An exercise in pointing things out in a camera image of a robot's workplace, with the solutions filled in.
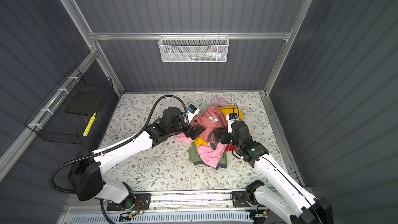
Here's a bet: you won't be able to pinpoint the aluminium front rail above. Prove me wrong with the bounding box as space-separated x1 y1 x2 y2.
63 188 318 212

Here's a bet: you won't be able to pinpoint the floral patterned table mat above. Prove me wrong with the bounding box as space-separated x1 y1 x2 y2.
100 91 286 191

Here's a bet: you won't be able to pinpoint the white wire mesh basket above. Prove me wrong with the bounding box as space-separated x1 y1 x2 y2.
158 35 230 63

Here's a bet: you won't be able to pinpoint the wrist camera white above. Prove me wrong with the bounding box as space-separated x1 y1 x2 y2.
226 112 239 134
186 104 200 124

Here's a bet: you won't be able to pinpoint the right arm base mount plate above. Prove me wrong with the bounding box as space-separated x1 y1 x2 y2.
230 191 259 208

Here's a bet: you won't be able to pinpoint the dusty rose shirt grey trim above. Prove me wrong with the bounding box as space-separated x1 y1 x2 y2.
190 106 228 154

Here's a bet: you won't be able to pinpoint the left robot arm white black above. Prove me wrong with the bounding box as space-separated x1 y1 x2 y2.
68 105 203 205

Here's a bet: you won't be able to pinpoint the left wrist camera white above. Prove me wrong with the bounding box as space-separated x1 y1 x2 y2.
186 104 200 124

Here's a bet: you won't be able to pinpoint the pale pink cloth at back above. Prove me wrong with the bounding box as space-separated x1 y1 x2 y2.
211 95 234 108

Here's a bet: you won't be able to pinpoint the yellow cloth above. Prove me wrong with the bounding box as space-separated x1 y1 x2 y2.
190 106 243 147

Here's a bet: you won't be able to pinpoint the black wire basket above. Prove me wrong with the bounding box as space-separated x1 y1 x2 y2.
24 69 114 145

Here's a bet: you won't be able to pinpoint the yellow marker pen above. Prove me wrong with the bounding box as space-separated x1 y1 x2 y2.
83 112 97 137

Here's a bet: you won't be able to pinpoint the light pink cloth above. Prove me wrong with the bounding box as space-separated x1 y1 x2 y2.
175 133 227 170

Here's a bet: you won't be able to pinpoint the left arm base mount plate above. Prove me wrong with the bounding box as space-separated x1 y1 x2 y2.
106 194 152 213

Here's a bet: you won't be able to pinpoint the olive green cloth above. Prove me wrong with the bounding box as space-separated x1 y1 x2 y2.
188 144 227 170

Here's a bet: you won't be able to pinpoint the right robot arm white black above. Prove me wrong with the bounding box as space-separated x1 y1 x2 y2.
212 121 334 224

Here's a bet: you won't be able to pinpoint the white ventilated panel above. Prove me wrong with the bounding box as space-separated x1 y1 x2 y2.
69 211 254 224

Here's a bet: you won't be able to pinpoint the black corrugated cable hose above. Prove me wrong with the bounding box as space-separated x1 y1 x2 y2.
49 94 188 194

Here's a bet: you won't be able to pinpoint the red cloth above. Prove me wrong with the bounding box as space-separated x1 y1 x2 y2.
225 144 238 152

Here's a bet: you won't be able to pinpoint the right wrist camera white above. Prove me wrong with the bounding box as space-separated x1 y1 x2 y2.
226 112 239 134

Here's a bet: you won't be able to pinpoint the tubes in white basket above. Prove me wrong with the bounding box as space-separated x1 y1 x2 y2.
185 52 227 61

